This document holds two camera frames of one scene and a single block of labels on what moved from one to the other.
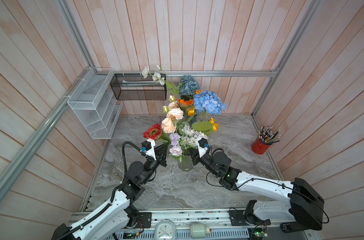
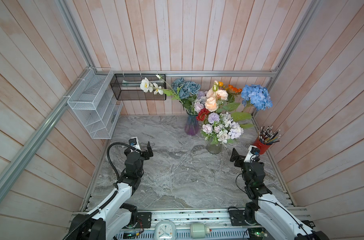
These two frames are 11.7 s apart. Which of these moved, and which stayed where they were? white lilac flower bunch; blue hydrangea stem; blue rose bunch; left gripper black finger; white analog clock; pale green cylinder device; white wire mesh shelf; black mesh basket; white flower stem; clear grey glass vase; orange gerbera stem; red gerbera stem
Moved: clear grey glass vase; blue hydrangea stem; white lilac flower bunch; left gripper black finger; blue rose bunch; red gerbera stem; orange gerbera stem; white flower stem
Stayed: black mesh basket; pale green cylinder device; white wire mesh shelf; white analog clock
